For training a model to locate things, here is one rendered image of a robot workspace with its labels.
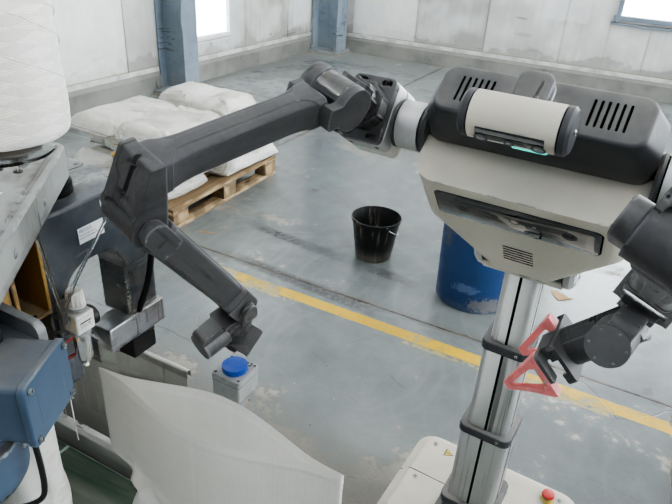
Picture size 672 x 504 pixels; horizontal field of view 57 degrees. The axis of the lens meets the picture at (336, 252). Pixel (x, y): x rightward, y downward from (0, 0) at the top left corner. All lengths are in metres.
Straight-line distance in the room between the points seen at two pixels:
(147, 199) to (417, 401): 2.03
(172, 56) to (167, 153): 6.28
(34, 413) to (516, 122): 0.71
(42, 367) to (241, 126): 0.41
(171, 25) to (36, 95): 6.30
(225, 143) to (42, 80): 0.25
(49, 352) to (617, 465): 2.26
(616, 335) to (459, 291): 2.43
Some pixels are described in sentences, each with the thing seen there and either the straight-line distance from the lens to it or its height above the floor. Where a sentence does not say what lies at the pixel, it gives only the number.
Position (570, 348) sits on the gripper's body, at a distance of 0.94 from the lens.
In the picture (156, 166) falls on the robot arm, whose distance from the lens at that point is 0.81.
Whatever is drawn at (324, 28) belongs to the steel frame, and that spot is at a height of 0.32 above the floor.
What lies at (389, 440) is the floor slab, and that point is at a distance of 2.51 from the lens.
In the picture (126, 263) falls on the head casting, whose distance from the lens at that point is 1.22.
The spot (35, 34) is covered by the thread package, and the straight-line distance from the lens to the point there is 0.76.
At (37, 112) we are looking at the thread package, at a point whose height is 1.57.
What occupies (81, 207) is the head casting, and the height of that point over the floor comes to 1.33.
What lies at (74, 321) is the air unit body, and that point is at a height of 1.17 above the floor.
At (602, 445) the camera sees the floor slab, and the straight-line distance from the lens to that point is 2.76.
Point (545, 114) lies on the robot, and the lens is 0.89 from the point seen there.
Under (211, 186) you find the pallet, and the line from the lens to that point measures 4.23.
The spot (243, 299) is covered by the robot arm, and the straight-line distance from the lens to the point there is 1.16.
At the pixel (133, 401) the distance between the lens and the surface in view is 1.15.
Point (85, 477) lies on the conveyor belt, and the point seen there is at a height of 0.38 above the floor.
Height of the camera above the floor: 1.78
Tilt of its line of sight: 29 degrees down
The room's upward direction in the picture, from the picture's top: 4 degrees clockwise
